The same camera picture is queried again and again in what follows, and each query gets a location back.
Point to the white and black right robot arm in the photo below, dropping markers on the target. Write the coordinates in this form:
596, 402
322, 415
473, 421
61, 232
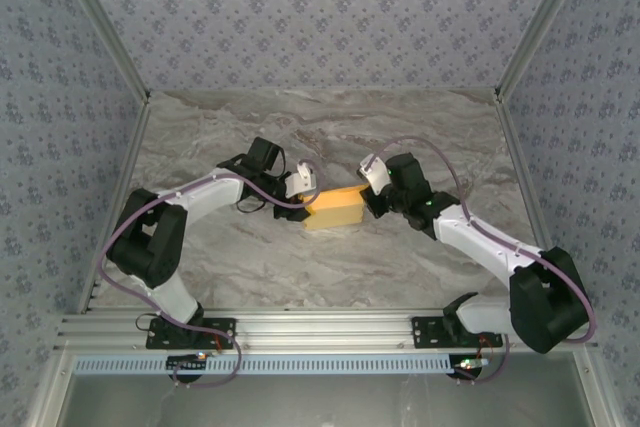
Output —
545, 302

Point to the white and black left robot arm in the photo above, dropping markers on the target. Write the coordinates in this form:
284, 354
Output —
145, 242

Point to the small black controller board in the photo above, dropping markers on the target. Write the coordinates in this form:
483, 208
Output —
182, 364
467, 366

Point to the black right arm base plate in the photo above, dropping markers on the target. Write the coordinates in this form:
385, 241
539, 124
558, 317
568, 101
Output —
425, 332

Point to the long aluminium mounting rail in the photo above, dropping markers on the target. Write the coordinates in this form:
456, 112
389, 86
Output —
320, 327

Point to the aluminium side rail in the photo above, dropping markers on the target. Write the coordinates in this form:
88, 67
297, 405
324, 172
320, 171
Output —
120, 172
530, 172

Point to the yellow paper box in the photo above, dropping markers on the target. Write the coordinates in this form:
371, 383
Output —
335, 209

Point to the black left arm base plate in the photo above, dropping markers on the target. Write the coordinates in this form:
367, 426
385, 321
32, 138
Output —
165, 342

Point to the aluminium corner post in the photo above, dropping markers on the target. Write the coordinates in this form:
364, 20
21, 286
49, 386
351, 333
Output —
100, 22
545, 22

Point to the grey metal sheet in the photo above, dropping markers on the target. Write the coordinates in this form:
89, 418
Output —
320, 402

